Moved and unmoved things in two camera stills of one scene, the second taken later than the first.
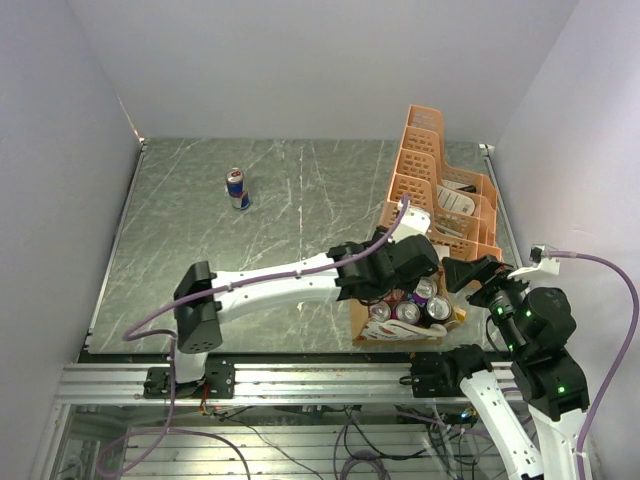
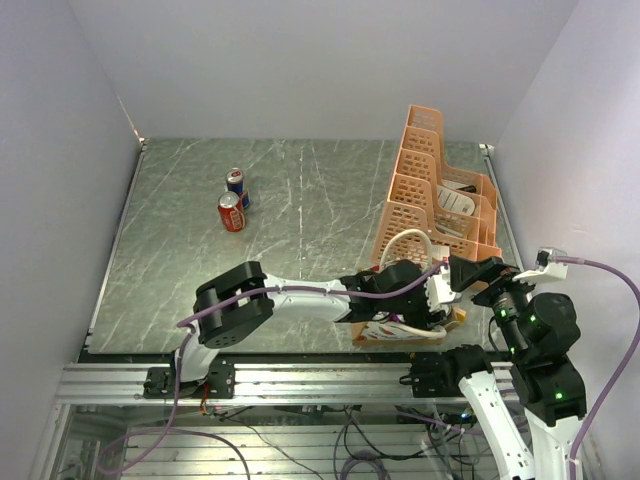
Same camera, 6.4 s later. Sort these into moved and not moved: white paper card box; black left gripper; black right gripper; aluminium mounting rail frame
Moved: black left gripper
Not moved: aluminium mounting rail frame; black right gripper; white paper card box
